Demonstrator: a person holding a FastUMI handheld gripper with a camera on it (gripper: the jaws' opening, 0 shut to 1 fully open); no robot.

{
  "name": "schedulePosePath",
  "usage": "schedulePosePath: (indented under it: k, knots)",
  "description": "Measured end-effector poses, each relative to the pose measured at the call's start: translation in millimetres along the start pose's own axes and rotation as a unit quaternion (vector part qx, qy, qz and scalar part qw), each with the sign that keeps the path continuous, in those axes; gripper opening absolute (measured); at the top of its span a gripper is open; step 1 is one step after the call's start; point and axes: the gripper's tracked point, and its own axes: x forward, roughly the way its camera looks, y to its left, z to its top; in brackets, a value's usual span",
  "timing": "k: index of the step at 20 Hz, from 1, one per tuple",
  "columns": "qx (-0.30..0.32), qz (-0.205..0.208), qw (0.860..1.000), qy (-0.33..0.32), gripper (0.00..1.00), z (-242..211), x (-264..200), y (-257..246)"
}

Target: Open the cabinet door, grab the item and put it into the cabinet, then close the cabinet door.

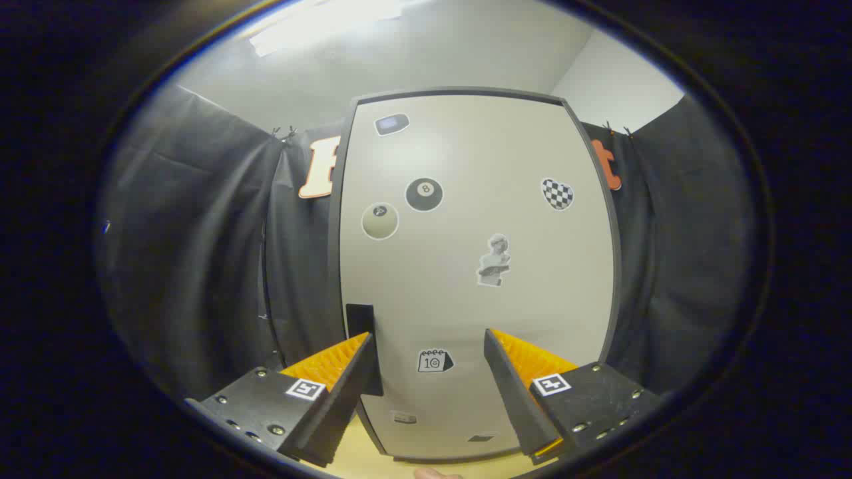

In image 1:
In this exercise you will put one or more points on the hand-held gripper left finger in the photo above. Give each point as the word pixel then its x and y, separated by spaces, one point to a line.
pixel 339 406

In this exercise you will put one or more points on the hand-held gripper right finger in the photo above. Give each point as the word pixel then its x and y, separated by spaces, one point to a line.
pixel 519 406

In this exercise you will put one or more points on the pale grey cabinet door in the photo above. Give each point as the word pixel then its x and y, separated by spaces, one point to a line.
pixel 466 199

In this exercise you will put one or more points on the dark grey cabinet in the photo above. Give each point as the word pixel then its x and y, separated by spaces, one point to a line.
pixel 333 266

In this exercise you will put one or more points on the black backdrop cloth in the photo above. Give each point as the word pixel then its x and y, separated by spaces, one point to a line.
pixel 200 233

